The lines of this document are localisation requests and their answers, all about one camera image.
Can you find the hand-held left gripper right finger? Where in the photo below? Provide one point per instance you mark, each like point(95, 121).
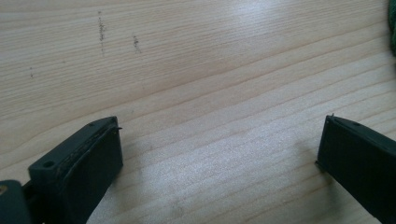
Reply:
point(358, 161)

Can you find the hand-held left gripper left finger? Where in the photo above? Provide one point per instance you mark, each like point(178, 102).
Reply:
point(81, 168)

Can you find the dark green cloth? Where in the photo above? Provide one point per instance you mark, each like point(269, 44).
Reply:
point(393, 25)

